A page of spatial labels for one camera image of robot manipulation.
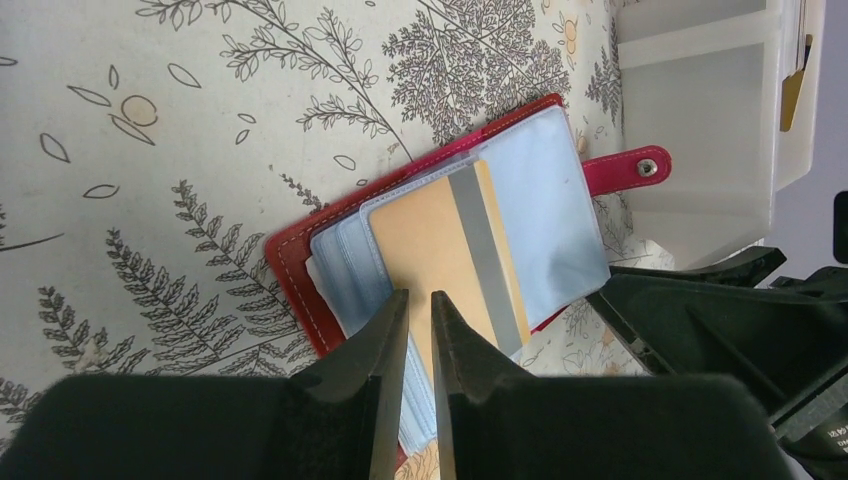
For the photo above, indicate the brown credit card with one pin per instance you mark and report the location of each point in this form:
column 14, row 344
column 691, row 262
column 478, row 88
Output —
column 448, row 235

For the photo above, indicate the gold card in box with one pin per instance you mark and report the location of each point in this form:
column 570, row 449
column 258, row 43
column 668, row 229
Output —
column 791, row 87

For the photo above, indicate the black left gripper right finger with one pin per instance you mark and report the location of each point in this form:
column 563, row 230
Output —
column 498, row 421

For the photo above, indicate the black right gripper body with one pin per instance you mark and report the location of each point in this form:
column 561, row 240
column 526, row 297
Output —
column 817, row 435

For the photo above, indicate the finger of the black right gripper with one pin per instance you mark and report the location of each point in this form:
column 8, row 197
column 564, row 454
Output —
column 745, row 269
column 754, row 335

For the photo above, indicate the red leather card holder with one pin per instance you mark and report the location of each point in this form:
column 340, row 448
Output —
column 333, row 276

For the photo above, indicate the white card box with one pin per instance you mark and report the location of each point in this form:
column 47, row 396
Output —
column 703, row 79

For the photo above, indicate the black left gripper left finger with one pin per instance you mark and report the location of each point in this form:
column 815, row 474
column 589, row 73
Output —
column 336, row 419

